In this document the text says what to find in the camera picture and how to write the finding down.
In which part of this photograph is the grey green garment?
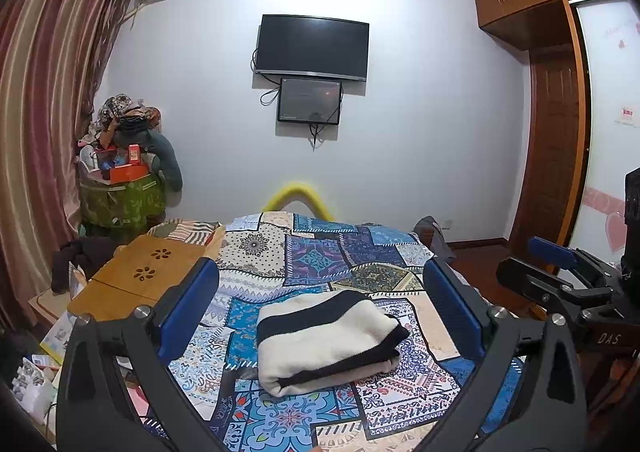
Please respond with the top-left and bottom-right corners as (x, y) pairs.
(145, 132), (183, 193)

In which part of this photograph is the small black monitor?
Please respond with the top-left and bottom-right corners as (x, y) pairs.
(277, 78), (343, 127)

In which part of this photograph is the dark bag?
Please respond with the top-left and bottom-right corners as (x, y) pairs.
(414, 216), (457, 263)

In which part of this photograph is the pile of mixed clothes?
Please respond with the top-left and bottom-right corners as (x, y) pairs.
(77, 92), (163, 153)

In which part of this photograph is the bamboo folding lap desk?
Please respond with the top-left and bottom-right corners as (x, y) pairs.
(66, 234), (226, 327)

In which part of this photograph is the white and black sweater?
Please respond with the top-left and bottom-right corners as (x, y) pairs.
(256, 289), (411, 398)

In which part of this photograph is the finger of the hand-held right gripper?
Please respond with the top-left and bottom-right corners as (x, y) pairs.
(496, 257), (621, 327)
(529, 237), (623, 285)

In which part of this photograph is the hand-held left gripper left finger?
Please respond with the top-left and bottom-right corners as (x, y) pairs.
(56, 257), (228, 452)

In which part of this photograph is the black wall television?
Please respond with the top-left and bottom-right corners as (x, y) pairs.
(254, 14), (371, 82)

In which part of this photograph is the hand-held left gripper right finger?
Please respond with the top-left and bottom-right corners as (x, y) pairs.
(417, 257), (587, 452)

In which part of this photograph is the dark clothes heap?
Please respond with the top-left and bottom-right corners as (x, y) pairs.
(50, 238), (118, 293)

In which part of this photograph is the striped brown curtain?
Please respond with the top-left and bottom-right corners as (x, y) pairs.
(0, 0), (143, 327)

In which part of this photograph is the blue patchwork patterned bedspread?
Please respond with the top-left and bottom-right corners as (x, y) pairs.
(147, 212), (526, 452)

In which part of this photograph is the brown wooden door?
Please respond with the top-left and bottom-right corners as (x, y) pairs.
(507, 49), (588, 253)

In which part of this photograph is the yellow foam tube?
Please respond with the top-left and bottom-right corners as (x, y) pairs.
(262, 180), (335, 221)

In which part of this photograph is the orange box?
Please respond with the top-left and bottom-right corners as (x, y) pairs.
(109, 144), (151, 185)

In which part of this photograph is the white paper and box clutter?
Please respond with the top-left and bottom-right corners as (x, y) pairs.
(10, 312), (76, 433)

